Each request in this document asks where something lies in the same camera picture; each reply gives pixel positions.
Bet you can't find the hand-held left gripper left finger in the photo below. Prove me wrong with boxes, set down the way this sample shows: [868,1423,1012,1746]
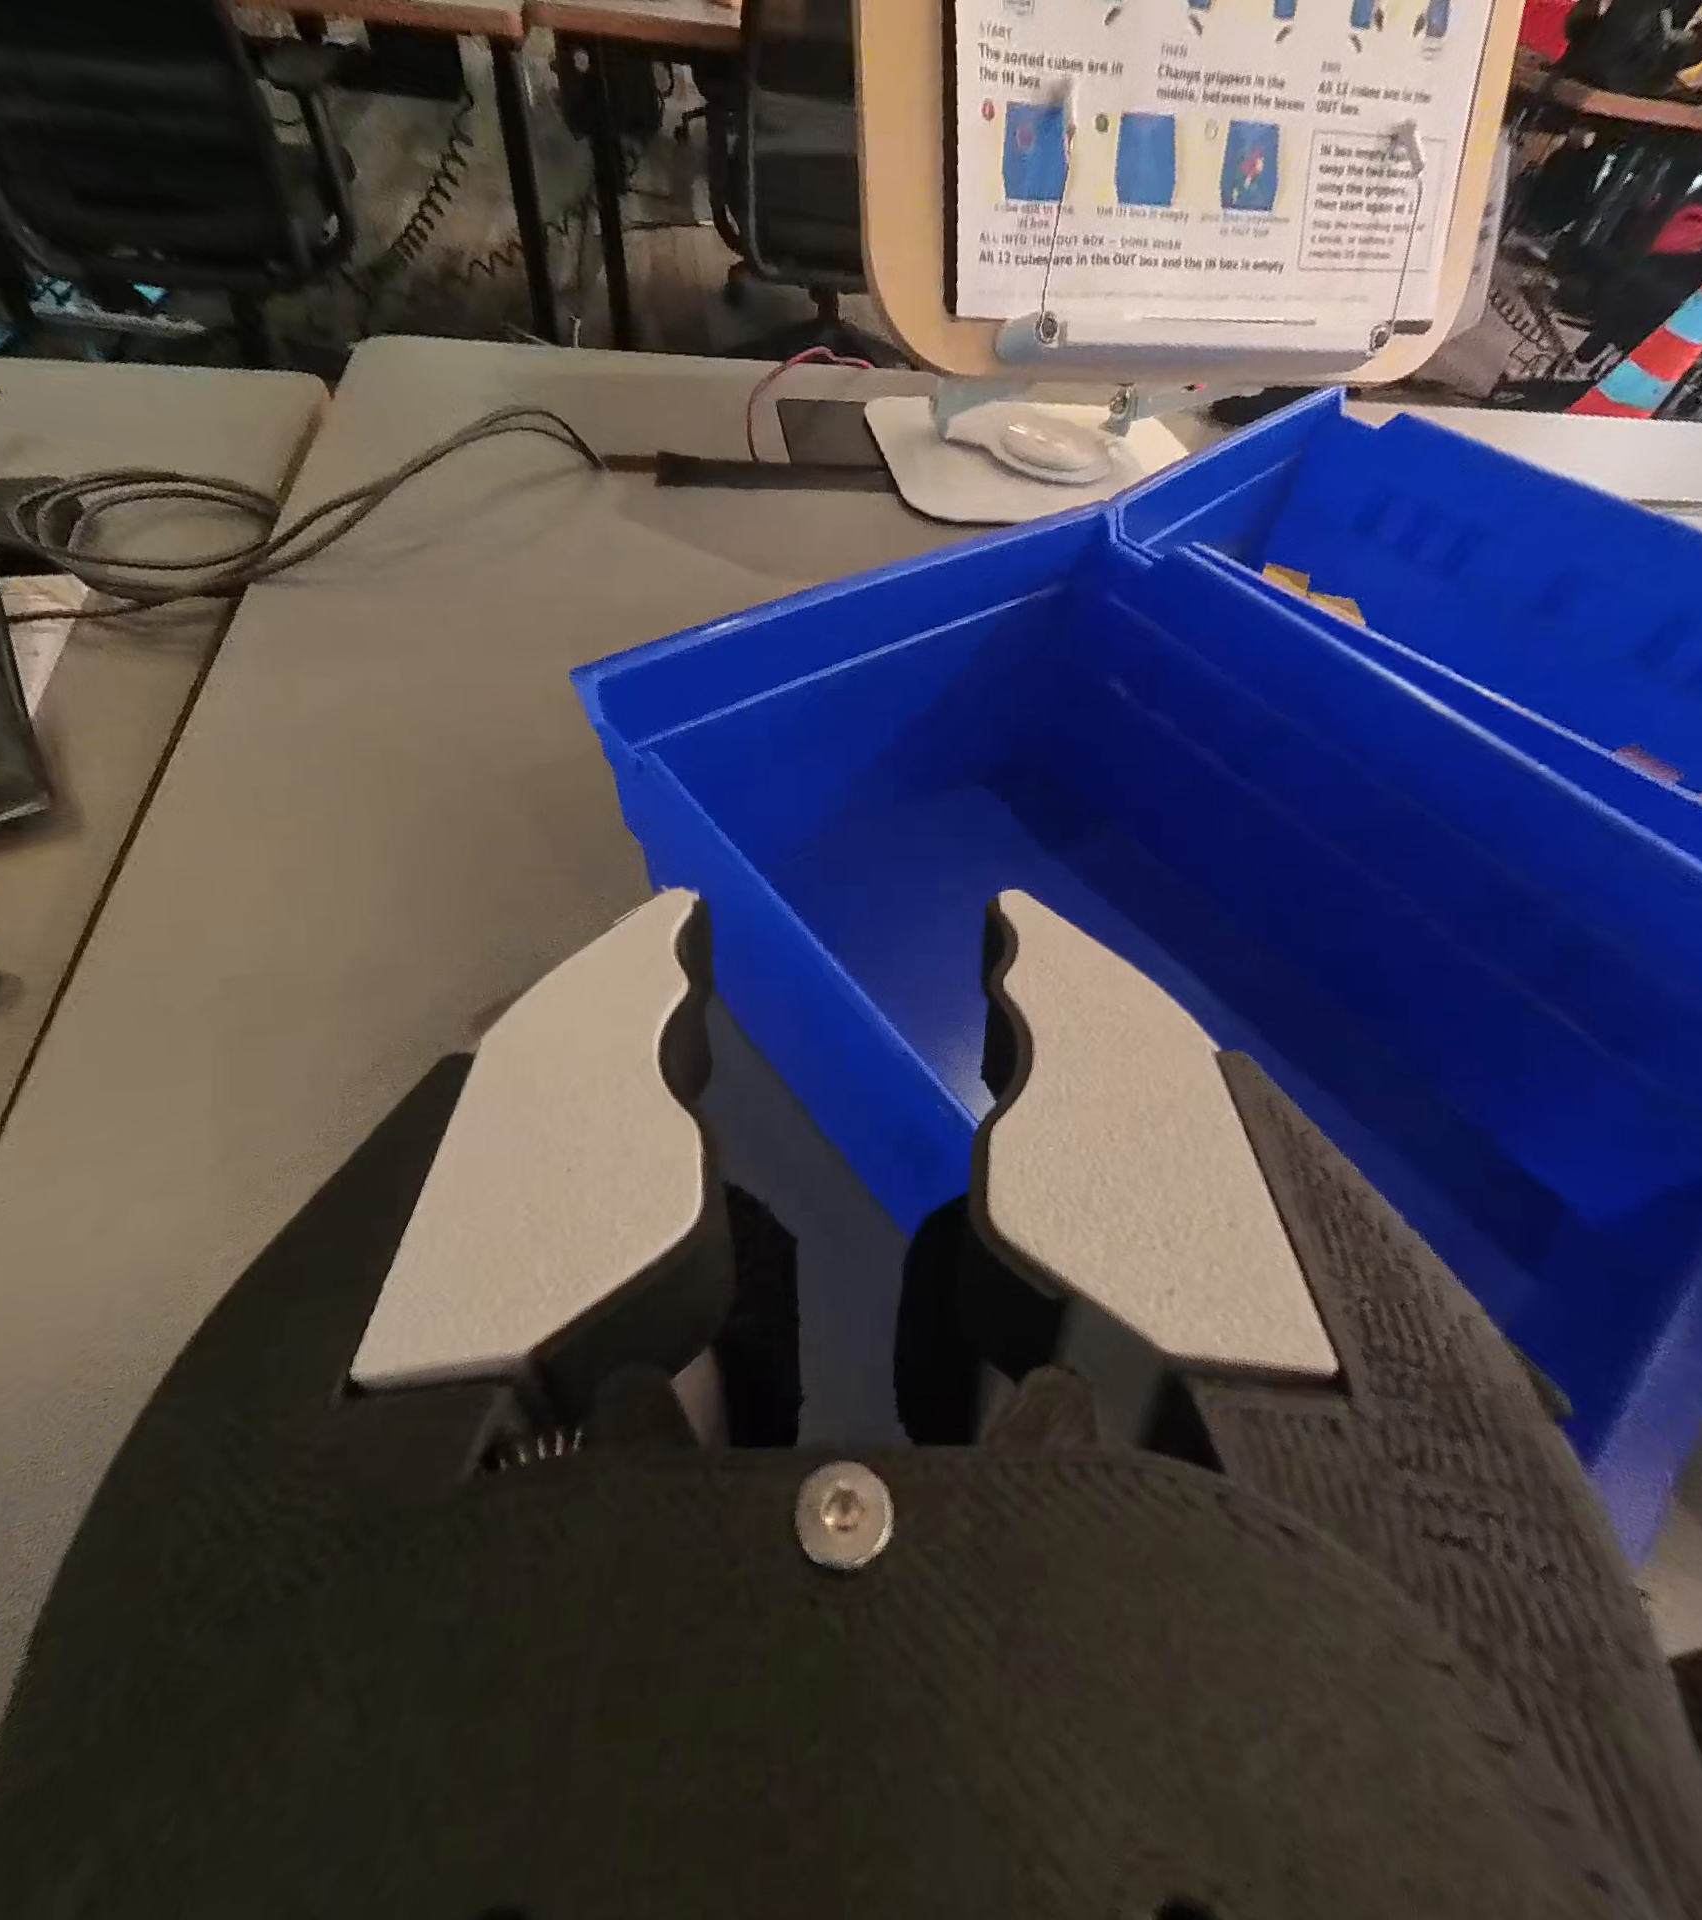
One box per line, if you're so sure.
[349,886,735,1390]

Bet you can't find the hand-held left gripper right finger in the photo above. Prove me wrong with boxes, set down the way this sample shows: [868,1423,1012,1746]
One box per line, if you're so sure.
[973,891,1338,1382]

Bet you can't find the blue plastic bin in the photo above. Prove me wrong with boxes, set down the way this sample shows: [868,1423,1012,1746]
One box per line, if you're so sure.
[569,503,1702,1560]
[1120,390,1702,901]

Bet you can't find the orange traffic cone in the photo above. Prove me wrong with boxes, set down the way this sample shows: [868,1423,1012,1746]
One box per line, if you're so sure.
[1566,219,1702,421]

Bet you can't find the black office chair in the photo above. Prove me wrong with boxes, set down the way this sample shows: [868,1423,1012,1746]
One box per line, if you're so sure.
[0,0,358,337]
[710,0,872,327]

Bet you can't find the red cable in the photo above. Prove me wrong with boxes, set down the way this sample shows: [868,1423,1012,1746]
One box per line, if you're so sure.
[749,350,872,453]

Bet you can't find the black coiled cable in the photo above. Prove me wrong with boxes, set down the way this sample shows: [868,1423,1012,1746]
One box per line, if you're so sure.
[392,60,528,282]

